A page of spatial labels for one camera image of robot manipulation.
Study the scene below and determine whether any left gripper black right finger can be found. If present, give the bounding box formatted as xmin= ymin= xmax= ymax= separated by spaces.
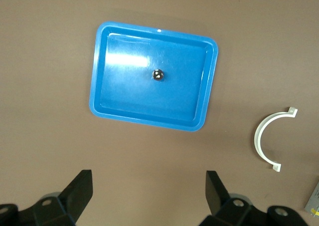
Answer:
xmin=199 ymin=170 xmax=310 ymax=226

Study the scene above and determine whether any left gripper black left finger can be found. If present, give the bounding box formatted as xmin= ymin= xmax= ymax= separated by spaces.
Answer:
xmin=0 ymin=169 xmax=94 ymax=226

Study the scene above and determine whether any white half-round pipe clamp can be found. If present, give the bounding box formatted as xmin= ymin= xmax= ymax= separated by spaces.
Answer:
xmin=253 ymin=107 xmax=299 ymax=173

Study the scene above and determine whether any brown table mat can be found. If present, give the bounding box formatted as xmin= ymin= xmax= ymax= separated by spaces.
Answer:
xmin=0 ymin=0 xmax=319 ymax=226

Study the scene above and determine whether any metal mesh power supply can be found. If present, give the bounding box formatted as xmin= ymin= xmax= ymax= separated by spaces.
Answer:
xmin=304 ymin=177 xmax=319 ymax=216

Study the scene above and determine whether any blue plastic tray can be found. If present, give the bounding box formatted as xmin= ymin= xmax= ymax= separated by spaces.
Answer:
xmin=89 ymin=20 xmax=220 ymax=132

